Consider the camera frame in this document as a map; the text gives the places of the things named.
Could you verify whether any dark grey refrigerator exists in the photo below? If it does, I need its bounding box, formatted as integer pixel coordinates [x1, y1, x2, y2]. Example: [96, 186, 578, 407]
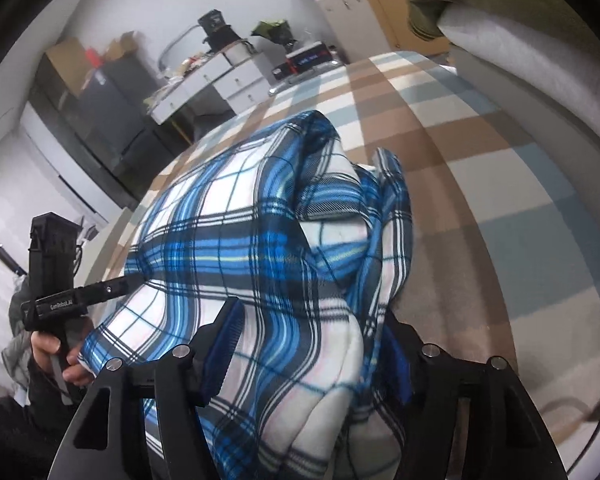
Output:
[77, 54, 189, 183]

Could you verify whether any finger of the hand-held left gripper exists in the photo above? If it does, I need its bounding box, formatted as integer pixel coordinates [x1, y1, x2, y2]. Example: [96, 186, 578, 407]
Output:
[79, 277, 144, 306]

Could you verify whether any person's left forearm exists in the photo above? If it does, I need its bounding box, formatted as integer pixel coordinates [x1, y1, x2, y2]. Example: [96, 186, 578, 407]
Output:
[0, 335, 83, 480]

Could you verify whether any wrapped flower bouquet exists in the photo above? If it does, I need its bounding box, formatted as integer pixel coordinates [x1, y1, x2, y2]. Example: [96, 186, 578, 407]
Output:
[251, 19, 299, 54]

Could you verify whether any cardboard box with red label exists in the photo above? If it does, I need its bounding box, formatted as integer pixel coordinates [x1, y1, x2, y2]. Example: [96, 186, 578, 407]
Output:
[45, 35, 104, 97]

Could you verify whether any checkered beige blue blanket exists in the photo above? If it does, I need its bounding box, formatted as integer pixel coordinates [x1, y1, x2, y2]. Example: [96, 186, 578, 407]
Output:
[92, 50, 600, 461]

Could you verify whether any clutter on dressing table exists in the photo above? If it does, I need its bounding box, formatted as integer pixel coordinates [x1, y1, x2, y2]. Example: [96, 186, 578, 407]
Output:
[152, 55, 216, 101]

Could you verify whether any white mattress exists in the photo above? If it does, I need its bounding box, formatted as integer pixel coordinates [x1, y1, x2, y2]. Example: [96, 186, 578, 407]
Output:
[437, 2, 600, 201]

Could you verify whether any white cabinet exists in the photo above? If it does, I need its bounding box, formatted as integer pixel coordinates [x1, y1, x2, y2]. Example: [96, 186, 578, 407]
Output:
[316, 0, 399, 65]

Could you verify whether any silver suitcase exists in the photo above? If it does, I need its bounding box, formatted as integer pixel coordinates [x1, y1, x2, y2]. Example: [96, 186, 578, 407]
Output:
[268, 65, 347, 96]

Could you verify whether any white dressing table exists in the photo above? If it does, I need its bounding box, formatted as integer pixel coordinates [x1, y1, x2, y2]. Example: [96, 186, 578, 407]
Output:
[150, 40, 277, 126]

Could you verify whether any blue white plaid shirt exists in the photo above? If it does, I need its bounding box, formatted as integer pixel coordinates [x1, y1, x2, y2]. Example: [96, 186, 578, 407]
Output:
[77, 110, 414, 480]

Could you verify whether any arched mirror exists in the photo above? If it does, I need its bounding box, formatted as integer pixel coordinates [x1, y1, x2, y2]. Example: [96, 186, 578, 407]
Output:
[157, 25, 212, 79]

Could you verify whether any black shoe box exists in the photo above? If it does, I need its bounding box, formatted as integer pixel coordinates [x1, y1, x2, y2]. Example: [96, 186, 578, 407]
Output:
[272, 42, 339, 81]

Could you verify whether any wooden door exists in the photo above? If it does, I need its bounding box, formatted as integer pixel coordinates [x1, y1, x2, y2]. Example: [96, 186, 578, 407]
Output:
[340, 0, 452, 57]

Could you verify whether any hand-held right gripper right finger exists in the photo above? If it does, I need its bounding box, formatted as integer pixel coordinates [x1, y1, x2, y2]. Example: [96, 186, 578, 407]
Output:
[380, 317, 561, 480]

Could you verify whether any black cable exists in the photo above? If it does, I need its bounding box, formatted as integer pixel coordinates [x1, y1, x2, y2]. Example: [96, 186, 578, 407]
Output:
[545, 394, 600, 480]

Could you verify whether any open cardboard box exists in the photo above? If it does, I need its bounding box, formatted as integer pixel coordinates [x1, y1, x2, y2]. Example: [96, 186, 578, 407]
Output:
[105, 32, 142, 62]

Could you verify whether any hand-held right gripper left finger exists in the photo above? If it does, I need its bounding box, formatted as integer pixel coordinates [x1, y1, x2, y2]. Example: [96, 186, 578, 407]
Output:
[47, 296, 245, 480]

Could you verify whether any person's left hand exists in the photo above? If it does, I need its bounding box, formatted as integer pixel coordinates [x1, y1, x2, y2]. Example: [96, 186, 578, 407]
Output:
[30, 333, 94, 386]

